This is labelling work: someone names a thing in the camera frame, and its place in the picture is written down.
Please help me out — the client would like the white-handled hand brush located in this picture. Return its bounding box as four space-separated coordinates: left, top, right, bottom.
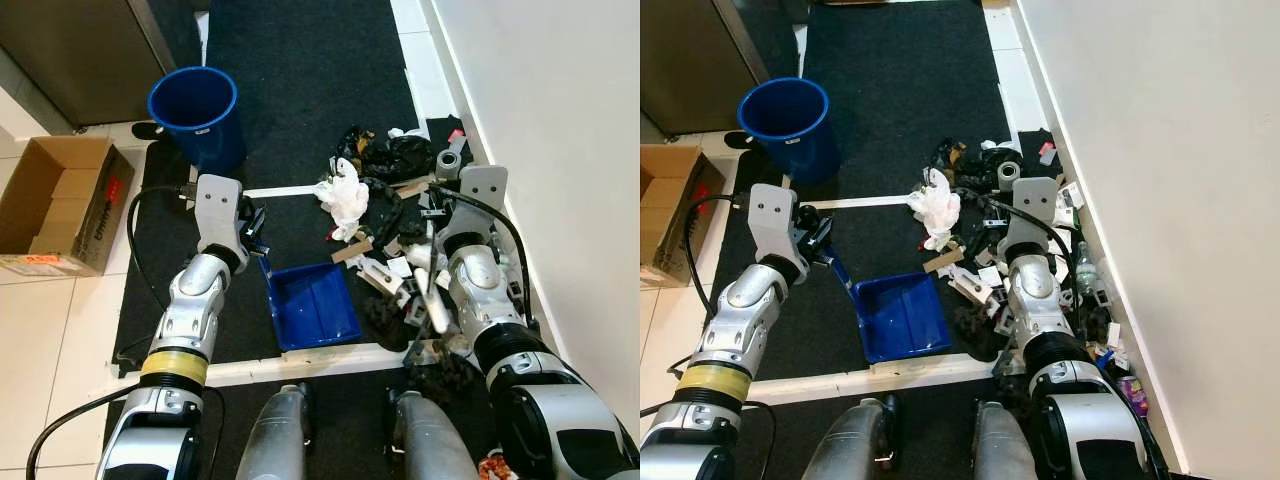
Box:
405 228 476 393

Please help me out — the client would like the blue plastic dustpan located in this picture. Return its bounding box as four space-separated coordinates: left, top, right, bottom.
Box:
825 250 953 364
258 250 363 353

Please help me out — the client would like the black floor mat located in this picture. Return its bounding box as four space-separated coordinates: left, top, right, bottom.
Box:
703 150 1006 383
798 0 1017 203
203 0 423 193
110 140 493 367

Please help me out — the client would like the crumpled white paper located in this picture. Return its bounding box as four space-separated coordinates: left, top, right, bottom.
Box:
313 158 371 242
907 168 962 251

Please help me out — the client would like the crumpled black plastic bag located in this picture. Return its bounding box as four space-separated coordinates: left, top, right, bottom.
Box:
335 125 437 187
935 138 1003 193

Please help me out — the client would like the clear plastic bottle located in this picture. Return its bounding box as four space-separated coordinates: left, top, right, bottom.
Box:
1074 240 1102 297

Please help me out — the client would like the blue plastic bucket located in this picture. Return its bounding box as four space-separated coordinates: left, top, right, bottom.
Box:
148 66 248 176
738 77 843 187

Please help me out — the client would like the open brown cardboard box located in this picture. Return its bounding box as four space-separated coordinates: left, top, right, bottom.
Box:
0 135 136 278
640 143 728 288

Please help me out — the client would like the grey robot left leg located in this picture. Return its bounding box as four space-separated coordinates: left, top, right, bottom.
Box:
235 383 313 480
800 395 901 480

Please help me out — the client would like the grey robot leg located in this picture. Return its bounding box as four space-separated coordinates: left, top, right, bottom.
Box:
388 388 479 480
972 400 1041 480
235 383 313 480
800 395 901 480

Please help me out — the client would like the dark grey cabinet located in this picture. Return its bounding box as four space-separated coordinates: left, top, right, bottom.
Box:
0 0 201 128
640 0 793 137

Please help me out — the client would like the purple snack packet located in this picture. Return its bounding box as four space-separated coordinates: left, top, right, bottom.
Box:
1118 375 1152 417

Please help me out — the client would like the grey robot right leg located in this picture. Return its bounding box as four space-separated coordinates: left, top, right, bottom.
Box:
388 388 479 480
972 400 1041 480

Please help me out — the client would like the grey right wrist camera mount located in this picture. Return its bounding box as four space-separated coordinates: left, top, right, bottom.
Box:
1004 177 1062 251
461 165 510 242

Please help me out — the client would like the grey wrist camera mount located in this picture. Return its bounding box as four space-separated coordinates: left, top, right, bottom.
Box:
195 173 247 261
1004 177 1062 251
748 183 802 271
461 165 510 242

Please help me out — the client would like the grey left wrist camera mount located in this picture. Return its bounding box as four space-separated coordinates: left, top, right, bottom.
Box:
195 173 247 261
748 183 802 271

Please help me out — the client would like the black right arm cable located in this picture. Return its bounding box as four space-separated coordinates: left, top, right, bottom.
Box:
440 185 537 331
985 192 1081 301

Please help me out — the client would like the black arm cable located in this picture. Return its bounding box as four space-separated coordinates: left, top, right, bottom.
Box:
682 192 759 313
126 183 201 313
985 192 1081 301
440 185 537 331

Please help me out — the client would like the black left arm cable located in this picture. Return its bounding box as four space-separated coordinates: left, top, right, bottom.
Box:
126 183 201 313
682 192 759 313

